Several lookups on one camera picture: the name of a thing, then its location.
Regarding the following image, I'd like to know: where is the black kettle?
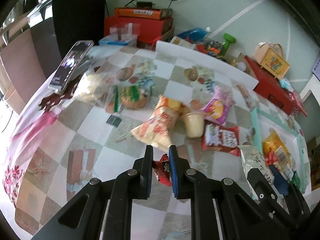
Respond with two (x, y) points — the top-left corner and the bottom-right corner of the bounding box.
(23, 0), (38, 13)

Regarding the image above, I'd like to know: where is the brown chair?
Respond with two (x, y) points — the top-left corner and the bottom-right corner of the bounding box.
(0, 31), (47, 115)

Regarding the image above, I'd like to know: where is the pudding cup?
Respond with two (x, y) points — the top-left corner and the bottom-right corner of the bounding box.
(180, 112), (205, 138)

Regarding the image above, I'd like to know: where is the white tray with teal rim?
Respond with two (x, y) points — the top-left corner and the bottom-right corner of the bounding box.
(250, 107), (312, 193)

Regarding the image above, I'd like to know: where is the orange flat box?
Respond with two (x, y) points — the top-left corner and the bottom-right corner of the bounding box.
(114, 7), (173, 20)

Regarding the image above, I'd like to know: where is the green dumbbell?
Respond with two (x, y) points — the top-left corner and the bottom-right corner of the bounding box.
(221, 33), (237, 55)

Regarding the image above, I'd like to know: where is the small black card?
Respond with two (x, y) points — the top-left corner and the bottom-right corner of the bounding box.
(106, 116), (122, 128)

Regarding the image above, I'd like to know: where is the clear plastic box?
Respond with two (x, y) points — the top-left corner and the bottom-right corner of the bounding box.
(109, 22), (141, 42)

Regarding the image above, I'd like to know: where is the small red candy packet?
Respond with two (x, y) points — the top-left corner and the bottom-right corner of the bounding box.
(152, 154), (173, 187)

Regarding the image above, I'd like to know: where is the large red gift box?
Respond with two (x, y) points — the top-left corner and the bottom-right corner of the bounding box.
(104, 16), (174, 50)

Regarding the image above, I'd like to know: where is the red brown snack packet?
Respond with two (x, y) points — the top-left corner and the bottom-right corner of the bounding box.
(201, 123), (242, 157)

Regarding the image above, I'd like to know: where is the green striped cookie packet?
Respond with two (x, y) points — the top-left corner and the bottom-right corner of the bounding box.
(112, 85), (148, 113)

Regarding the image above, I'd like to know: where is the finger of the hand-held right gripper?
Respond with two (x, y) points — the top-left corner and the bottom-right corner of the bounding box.
(247, 169), (280, 204)
(269, 165), (292, 195)

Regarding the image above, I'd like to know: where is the brown cardboard carton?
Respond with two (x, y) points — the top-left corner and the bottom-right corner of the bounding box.
(306, 136), (320, 188)

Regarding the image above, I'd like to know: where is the white cabinet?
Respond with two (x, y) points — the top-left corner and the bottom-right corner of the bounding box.
(299, 76), (320, 105)

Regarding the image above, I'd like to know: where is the yellow bread packet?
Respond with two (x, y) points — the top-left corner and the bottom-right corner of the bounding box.
(262, 130), (290, 155)

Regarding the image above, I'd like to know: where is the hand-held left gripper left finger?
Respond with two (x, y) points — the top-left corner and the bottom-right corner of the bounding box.
(31, 145), (154, 240)

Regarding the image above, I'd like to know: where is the pink cartoon cloth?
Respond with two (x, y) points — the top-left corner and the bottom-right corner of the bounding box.
(2, 55), (83, 205)

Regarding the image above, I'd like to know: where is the open cardboard box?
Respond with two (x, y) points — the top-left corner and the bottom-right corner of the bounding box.
(161, 26), (252, 72)

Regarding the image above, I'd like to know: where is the clear bag with cream bun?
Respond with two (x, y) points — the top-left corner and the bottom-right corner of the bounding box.
(74, 72), (118, 109)

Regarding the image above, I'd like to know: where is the red gift packet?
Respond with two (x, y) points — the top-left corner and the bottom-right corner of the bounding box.
(287, 90), (308, 117)

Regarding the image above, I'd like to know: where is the glossy side counter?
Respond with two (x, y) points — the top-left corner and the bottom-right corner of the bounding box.
(27, 2), (54, 28)

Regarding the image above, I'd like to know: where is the yellow white carton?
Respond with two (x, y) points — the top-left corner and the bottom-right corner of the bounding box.
(170, 36), (198, 49)

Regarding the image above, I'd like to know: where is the red flat box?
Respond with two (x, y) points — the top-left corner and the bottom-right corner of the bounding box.
(244, 55), (300, 115)

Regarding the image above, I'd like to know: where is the blue face mask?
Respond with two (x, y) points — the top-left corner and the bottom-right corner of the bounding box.
(279, 79), (294, 92)

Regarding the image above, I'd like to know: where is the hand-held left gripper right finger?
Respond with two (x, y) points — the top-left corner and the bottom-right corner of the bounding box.
(169, 145), (288, 240)

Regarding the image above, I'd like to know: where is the yellow house-shaped box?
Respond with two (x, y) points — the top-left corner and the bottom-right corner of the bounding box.
(254, 41), (290, 80)

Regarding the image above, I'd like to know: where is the pink snack packet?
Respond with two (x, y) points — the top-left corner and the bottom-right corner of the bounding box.
(200, 86), (235, 126)

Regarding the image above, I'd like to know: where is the silver phone stand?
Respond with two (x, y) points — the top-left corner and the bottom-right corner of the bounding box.
(75, 52), (95, 77)

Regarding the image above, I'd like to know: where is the smartphone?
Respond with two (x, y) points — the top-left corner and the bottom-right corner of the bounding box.
(48, 40), (94, 96)

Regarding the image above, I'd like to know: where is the blue water bottle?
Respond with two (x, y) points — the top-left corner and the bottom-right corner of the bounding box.
(176, 27), (211, 42)

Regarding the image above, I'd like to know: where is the pile of colourful toys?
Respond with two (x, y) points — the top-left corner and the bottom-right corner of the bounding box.
(195, 37), (225, 58)

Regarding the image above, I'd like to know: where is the white calligraphy snack packet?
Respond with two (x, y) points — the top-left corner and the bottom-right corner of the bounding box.
(237, 145), (275, 184)

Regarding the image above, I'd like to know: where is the orange snack packet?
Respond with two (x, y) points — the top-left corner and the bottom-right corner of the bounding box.
(130, 95), (190, 148)

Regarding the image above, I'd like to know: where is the dark chair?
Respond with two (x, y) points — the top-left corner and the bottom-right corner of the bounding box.
(29, 17), (62, 78)

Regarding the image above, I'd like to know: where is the purple wall calendar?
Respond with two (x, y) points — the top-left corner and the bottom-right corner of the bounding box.
(311, 55), (320, 80)

